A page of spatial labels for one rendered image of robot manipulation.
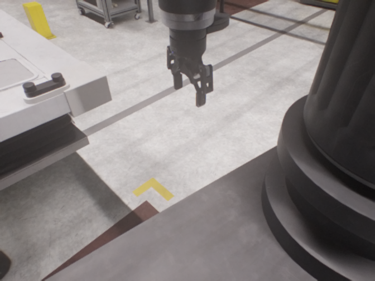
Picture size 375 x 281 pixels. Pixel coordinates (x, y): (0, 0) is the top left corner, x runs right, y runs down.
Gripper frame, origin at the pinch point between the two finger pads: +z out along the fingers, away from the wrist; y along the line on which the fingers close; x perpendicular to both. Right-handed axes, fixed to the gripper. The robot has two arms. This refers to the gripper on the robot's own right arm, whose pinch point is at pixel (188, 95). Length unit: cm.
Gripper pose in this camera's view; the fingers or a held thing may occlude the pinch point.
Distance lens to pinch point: 66.6
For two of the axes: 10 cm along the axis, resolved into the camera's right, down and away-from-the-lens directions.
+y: 5.7, 5.4, -6.2
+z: 0.2, 7.4, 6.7
